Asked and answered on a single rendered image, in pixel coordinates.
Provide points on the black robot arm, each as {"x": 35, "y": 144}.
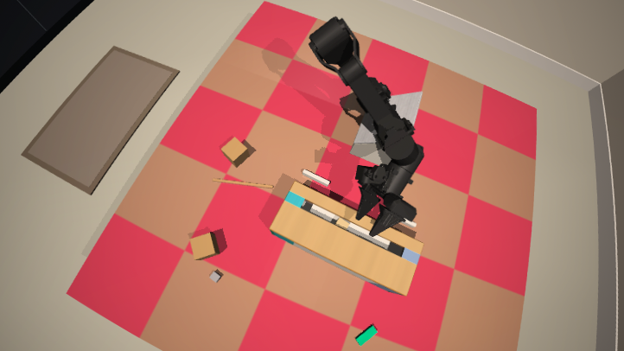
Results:
{"x": 332, "y": 43}

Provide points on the small green block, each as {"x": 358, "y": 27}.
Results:
{"x": 366, "y": 335}

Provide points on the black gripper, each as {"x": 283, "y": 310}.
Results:
{"x": 396, "y": 209}

